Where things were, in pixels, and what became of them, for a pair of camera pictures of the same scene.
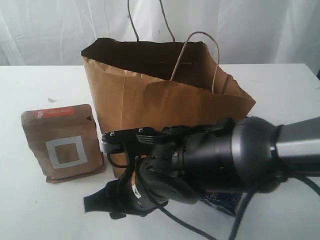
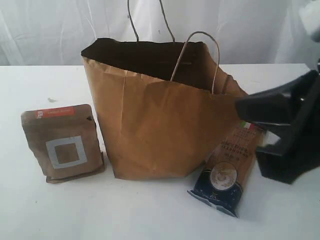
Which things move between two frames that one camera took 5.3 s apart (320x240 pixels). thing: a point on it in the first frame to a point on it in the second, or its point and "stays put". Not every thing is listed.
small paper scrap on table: x=51 y=100 stays put
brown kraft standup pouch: x=66 y=141 stays put
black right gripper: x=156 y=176 to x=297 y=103
